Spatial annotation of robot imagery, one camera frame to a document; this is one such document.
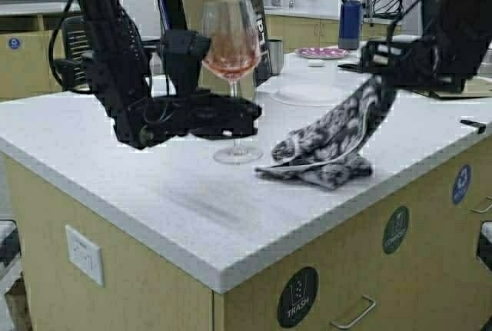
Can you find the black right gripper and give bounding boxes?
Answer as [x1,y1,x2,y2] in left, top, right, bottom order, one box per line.
[359,38,467,93]

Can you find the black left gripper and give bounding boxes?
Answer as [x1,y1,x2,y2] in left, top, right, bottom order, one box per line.
[128,91,262,143]

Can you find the black white patterned cloth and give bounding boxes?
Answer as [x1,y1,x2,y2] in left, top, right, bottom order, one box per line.
[255,75,397,190]

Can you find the wine glass with pink residue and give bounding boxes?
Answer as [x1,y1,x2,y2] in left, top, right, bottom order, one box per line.
[201,0,264,166]

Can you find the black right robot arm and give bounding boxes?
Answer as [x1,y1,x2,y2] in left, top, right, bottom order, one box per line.
[360,0,491,94]

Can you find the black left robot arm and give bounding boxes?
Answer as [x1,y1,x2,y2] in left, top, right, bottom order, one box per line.
[78,0,262,150]

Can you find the blue water bottle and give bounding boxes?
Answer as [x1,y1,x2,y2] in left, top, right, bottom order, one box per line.
[338,0,363,50]

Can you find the purple patterned plate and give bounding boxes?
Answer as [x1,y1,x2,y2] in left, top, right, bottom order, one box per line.
[294,47,350,60]

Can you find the black office chair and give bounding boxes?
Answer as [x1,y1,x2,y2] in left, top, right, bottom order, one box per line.
[48,15,92,94]

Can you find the wooden kitchen island cabinet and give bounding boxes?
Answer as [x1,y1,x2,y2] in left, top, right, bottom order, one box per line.
[0,48,492,331]

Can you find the blue recycle sticker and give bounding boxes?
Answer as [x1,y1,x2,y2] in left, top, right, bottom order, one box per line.
[451,164,472,205]

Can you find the grey metal cup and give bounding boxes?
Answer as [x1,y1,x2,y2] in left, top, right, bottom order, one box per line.
[268,38,284,76]

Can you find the white island outlet plate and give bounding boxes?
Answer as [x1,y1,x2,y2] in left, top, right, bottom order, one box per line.
[65,225,104,286]

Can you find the green compost sticker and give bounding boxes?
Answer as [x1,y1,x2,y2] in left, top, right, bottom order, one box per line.
[382,206,410,255]

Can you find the black trash sticker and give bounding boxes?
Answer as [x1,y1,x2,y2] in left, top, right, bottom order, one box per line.
[277,266,319,329]

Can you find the steel trash drawer handle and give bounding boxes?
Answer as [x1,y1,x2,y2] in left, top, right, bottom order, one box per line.
[330,295,377,330]

